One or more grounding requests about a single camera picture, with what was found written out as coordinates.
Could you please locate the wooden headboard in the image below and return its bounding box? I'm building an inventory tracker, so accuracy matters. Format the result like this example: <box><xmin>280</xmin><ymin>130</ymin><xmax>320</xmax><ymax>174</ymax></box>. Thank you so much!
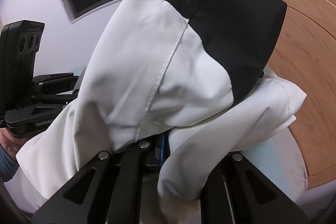
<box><xmin>207</xmin><ymin>0</ymin><xmax>336</xmax><ymax>190</ymax></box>

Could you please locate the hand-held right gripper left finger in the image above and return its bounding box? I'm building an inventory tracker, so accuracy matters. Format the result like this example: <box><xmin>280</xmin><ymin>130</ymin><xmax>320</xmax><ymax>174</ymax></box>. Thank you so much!
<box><xmin>34</xmin><ymin>135</ymin><xmax>166</xmax><ymax>224</ymax></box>

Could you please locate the person's left hand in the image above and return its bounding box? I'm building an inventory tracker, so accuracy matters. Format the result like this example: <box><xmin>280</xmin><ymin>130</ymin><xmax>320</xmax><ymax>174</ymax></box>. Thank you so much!
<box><xmin>0</xmin><ymin>131</ymin><xmax>25</xmax><ymax>159</ymax></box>

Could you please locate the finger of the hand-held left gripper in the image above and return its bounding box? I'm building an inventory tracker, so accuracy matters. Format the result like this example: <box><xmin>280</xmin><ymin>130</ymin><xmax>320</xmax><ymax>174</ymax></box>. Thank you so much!
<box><xmin>31</xmin><ymin>72</ymin><xmax>80</xmax><ymax>109</ymax></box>

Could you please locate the white and black jacket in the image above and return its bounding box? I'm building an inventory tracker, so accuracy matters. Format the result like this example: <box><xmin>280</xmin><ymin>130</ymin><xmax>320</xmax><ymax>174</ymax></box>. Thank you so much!
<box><xmin>16</xmin><ymin>0</ymin><xmax>307</xmax><ymax>224</ymax></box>

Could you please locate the bed with striped sheet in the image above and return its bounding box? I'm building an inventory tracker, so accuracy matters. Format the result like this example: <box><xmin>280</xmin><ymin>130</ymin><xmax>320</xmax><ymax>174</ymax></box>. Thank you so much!
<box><xmin>18</xmin><ymin>67</ymin><xmax>309</xmax><ymax>214</ymax></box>

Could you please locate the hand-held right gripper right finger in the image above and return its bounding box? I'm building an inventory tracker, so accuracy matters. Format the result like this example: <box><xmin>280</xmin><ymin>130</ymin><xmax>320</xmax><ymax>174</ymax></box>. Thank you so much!
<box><xmin>201</xmin><ymin>153</ymin><xmax>308</xmax><ymax>224</ymax></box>

